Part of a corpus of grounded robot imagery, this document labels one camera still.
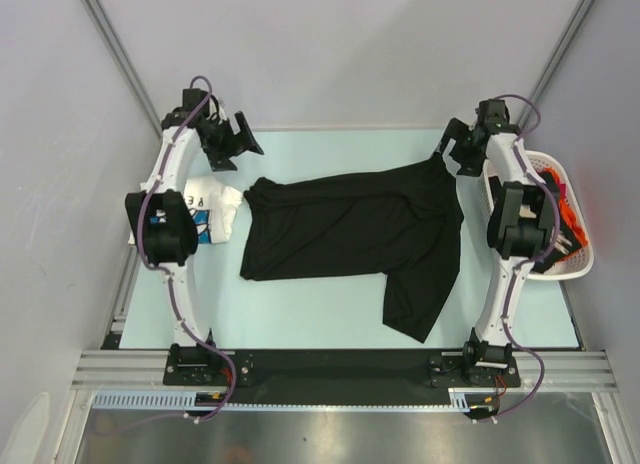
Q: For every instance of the white folded printed t-shirt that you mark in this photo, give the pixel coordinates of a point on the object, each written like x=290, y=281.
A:
x=203, y=212

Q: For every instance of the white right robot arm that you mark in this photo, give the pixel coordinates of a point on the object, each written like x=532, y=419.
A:
x=489, y=349

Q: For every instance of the white plastic laundry basket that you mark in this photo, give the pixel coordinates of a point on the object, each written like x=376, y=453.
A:
x=566, y=267

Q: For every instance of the black printed t-shirt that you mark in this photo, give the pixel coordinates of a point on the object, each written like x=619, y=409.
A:
x=524, y=220

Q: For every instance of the aluminium frame rail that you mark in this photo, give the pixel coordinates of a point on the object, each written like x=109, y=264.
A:
x=565, y=371

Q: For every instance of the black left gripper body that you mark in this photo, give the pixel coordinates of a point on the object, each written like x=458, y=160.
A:
x=223, y=140

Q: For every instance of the orange t-shirt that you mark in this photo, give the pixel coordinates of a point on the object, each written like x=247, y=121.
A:
x=573, y=235

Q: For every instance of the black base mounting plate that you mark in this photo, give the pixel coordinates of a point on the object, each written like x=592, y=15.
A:
x=338, y=377

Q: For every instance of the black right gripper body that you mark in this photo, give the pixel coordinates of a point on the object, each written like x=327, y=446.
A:
x=467, y=148

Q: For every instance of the white slotted cable duct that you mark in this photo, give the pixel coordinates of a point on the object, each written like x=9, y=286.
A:
x=157, y=400

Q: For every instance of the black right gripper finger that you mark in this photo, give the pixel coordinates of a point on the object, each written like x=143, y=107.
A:
x=452, y=132
x=470, y=168

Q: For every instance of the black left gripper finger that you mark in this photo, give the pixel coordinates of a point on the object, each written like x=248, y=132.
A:
x=245, y=139
x=221, y=162

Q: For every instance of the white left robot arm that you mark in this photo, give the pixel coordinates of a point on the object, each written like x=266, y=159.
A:
x=193, y=345

